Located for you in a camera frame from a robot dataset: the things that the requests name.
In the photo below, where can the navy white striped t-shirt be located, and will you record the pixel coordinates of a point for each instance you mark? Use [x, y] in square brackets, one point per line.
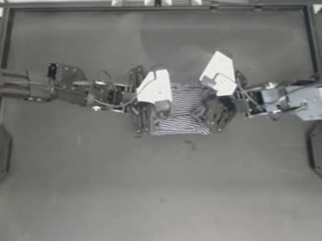
[185, 109]

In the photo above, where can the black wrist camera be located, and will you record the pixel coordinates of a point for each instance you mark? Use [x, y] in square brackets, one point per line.
[209, 81]

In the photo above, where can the light frame bracket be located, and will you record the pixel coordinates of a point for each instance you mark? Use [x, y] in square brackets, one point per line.
[166, 2]
[117, 2]
[149, 2]
[197, 2]

